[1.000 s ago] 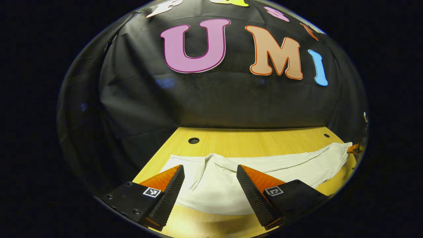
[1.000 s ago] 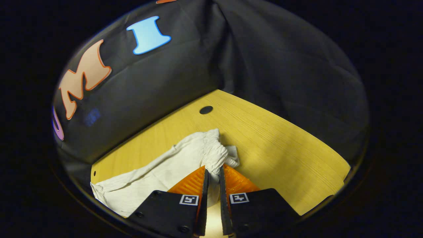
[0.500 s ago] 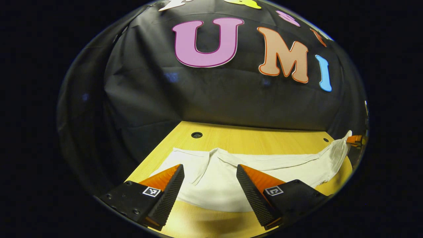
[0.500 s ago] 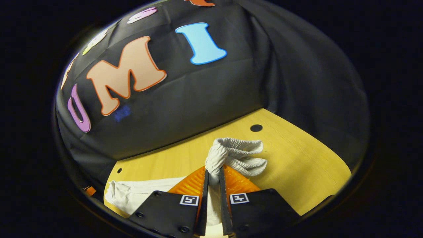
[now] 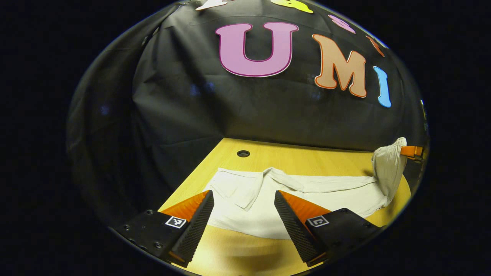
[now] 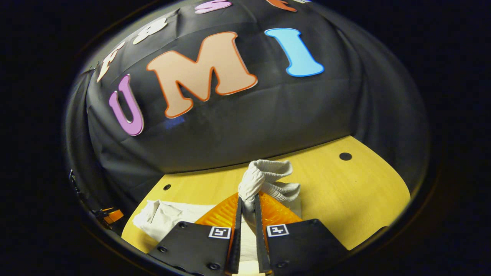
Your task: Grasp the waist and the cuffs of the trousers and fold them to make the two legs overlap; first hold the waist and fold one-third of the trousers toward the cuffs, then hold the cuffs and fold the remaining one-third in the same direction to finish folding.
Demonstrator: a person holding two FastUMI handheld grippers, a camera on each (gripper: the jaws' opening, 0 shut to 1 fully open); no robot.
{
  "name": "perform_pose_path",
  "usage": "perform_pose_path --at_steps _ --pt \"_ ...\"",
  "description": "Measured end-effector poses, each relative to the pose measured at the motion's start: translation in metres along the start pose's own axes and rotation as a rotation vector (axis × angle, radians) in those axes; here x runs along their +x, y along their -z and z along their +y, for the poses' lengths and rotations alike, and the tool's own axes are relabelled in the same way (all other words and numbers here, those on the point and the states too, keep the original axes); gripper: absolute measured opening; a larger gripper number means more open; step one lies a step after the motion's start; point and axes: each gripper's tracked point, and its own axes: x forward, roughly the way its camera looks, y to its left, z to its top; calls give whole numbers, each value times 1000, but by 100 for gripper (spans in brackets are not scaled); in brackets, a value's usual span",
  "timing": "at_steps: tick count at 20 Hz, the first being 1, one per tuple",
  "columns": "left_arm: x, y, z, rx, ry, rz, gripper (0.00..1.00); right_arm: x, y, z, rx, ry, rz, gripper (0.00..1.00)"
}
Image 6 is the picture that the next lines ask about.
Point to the black backdrop cloth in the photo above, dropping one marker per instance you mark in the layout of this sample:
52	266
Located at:
268	122

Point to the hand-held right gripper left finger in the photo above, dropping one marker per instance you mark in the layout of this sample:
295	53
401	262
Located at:
237	237

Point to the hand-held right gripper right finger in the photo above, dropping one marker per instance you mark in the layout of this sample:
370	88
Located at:
260	237

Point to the white jeans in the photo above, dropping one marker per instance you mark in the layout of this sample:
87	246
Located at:
261	178

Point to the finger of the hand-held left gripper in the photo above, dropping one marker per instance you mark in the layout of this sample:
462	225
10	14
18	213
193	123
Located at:
111	216

